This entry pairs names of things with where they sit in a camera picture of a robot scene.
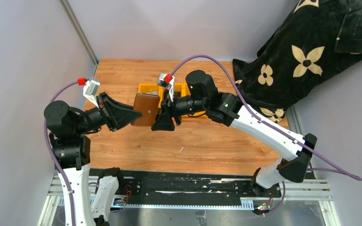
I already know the brown leather card holder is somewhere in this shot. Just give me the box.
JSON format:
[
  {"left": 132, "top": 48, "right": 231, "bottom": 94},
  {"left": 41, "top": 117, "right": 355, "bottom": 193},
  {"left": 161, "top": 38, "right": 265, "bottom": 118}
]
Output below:
[{"left": 131, "top": 92, "right": 160, "bottom": 127}]

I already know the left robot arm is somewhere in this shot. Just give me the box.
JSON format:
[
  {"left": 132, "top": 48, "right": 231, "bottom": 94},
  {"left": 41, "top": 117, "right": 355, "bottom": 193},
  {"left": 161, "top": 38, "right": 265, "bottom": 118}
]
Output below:
[{"left": 44, "top": 92, "right": 142, "bottom": 226}]

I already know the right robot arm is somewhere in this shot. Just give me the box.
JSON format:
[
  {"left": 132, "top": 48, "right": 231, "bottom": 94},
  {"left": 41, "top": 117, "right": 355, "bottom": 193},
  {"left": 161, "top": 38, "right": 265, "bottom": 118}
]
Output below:
[{"left": 151, "top": 70, "right": 317, "bottom": 196}]

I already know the yellow compartment tray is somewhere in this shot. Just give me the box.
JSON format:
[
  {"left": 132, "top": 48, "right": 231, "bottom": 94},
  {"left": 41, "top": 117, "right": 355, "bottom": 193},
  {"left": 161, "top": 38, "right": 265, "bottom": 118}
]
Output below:
[{"left": 138, "top": 83, "right": 207, "bottom": 118}]

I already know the black floral blanket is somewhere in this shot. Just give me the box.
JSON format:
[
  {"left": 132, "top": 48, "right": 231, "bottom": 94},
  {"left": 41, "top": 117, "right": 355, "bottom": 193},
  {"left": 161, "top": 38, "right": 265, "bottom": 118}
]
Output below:
[{"left": 232, "top": 0, "right": 362, "bottom": 122}]

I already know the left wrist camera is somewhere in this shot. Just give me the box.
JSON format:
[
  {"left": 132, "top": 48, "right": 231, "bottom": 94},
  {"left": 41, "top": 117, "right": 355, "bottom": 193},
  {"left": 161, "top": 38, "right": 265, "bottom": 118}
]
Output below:
[{"left": 82, "top": 79, "right": 100, "bottom": 107}]

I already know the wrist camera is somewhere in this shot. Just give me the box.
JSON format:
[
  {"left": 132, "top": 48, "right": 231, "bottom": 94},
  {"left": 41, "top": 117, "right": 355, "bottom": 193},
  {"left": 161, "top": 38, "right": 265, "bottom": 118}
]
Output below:
[
  {"left": 157, "top": 73, "right": 175, "bottom": 102},
  {"left": 82, "top": 79, "right": 100, "bottom": 107}
]

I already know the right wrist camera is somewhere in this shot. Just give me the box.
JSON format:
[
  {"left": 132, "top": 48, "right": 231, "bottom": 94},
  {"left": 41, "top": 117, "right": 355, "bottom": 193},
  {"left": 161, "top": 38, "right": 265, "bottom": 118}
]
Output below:
[{"left": 157, "top": 73, "right": 175, "bottom": 102}]

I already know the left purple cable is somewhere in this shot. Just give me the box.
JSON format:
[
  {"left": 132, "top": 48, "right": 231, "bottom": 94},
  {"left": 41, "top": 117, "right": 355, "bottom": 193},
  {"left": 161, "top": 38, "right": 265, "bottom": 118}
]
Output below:
[{"left": 43, "top": 78, "right": 87, "bottom": 226}]

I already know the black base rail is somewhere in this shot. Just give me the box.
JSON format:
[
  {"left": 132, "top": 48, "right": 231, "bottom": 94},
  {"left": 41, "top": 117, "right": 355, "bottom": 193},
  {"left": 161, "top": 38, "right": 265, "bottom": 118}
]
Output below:
[{"left": 89, "top": 168, "right": 281, "bottom": 210}]

